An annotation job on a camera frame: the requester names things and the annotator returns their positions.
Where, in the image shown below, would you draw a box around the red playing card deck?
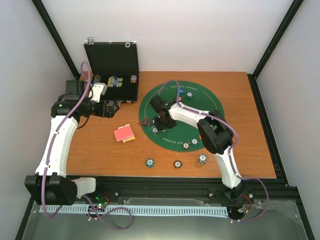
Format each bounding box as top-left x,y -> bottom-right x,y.
113,124 -> 136,143

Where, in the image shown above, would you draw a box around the blue round blind button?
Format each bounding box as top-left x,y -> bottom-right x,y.
176,88 -> 185,95

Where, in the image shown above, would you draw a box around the teal poker chip stack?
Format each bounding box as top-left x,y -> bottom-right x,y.
145,158 -> 155,168

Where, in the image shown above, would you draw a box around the brown poker chip stack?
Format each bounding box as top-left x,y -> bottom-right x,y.
173,160 -> 182,169

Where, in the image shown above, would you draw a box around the purple poker chip stack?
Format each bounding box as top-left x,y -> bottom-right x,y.
197,154 -> 208,165

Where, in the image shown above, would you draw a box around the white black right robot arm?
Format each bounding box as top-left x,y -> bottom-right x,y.
149,95 -> 244,203

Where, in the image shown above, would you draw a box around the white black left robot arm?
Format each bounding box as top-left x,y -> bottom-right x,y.
24,80 -> 119,206

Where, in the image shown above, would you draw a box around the black triangular dealer button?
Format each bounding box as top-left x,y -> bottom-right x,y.
139,116 -> 150,127

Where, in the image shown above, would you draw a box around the round green poker mat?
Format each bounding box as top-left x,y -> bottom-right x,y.
138,80 -> 225,152

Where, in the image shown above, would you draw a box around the card deck in case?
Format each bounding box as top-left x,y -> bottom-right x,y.
107,76 -> 123,88

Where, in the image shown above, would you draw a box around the teal chips in case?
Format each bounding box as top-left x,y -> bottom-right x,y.
92,75 -> 101,85

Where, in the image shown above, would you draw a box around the purple chips in case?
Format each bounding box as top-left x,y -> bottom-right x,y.
130,75 -> 138,83

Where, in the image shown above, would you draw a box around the open black poker case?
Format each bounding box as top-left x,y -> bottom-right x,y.
84,40 -> 140,103

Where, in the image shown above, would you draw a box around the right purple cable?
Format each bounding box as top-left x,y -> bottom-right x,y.
157,79 -> 270,223

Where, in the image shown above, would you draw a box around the purple cable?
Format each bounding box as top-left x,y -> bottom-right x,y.
157,79 -> 270,223
41,61 -> 133,230

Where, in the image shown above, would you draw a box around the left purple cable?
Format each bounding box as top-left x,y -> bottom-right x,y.
41,61 -> 133,230

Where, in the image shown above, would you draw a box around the light blue slotted cable duct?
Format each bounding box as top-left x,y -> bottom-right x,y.
46,203 -> 228,218

